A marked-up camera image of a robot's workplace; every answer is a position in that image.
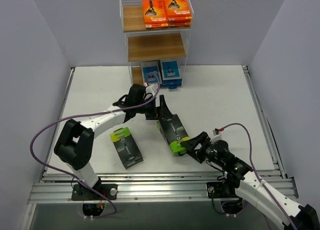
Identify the black green razor box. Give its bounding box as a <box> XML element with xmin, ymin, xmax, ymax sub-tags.
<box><xmin>157</xmin><ymin>114</ymin><xmax>190</xmax><ymax>156</ymax></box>
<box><xmin>110</xmin><ymin>127</ymin><xmax>144</xmax><ymax>170</ymax></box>

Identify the grey blue razor box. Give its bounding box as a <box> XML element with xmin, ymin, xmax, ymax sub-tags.
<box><xmin>162</xmin><ymin>78</ymin><xmax>182</xmax><ymax>90</ymax></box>

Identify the blue Harry's box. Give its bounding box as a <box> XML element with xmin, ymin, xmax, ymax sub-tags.
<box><xmin>140</xmin><ymin>61</ymin><xmax>162</xmax><ymax>84</ymax></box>
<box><xmin>160</xmin><ymin>59</ymin><xmax>182</xmax><ymax>81</ymax></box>

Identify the black green razor box front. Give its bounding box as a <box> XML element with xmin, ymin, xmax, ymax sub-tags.
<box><xmin>110</xmin><ymin>127</ymin><xmax>144</xmax><ymax>170</ymax></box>

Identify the large orange Fusion5 razor box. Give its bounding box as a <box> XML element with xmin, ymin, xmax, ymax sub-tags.
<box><xmin>142</xmin><ymin>0</ymin><xmax>169</xmax><ymax>29</ymax></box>

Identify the narrow orange Fusion5 razor box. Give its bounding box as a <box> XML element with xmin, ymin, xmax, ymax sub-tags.
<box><xmin>163</xmin><ymin>0</ymin><xmax>192</xmax><ymax>22</ymax></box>

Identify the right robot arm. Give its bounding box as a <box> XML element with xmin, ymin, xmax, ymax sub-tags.
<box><xmin>180</xmin><ymin>132</ymin><xmax>320</xmax><ymax>230</ymax></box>

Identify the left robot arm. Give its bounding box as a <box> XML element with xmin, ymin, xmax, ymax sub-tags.
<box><xmin>54</xmin><ymin>83</ymin><xmax>174</xmax><ymax>200</ymax></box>

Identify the orange razor box on shelf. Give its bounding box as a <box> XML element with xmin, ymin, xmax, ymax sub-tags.
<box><xmin>168</xmin><ymin>19</ymin><xmax>192</xmax><ymax>28</ymax></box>

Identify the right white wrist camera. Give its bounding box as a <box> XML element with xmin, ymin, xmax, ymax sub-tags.
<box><xmin>210</xmin><ymin>128</ymin><xmax>223</xmax><ymax>144</ymax></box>

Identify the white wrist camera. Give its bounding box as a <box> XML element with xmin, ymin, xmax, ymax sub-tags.
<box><xmin>210</xmin><ymin>128</ymin><xmax>223</xmax><ymax>144</ymax></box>
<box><xmin>143</xmin><ymin>82</ymin><xmax>159</xmax><ymax>96</ymax></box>

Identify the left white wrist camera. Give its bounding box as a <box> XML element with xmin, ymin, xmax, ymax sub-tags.
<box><xmin>143</xmin><ymin>82</ymin><xmax>159</xmax><ymax>96</ymax></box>

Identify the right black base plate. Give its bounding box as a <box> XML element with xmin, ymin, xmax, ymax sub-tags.
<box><xmin>206</xmin><ymin>181</ymin><xmax>237</xmax><ymax>199</ymax></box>

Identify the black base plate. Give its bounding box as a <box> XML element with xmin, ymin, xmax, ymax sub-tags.
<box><xmin>206</xmin><ymin>181</ymin><xmax>237</xmax><ymax>199</ymax></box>
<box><xmin>71</xmin><ymin>183</ymin><xmax>118</xmax><ymax>201</ymax></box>

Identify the white wire wooden shelf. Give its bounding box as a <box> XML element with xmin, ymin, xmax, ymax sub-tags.
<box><xmin>119</xmin><ymin>0</ymin><xmax>194</xmax><ymax>88</ymax></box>

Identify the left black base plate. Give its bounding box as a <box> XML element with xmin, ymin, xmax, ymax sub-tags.
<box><xmin>71</xmin><ymin>183</ymin><xmax>118</xmax><ymax>201</ymax></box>

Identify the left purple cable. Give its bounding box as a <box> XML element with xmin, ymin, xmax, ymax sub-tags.
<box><xmin>29</xmin><ymin>71</ymin><xmax>161</xmax><ymax>218</ymax></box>

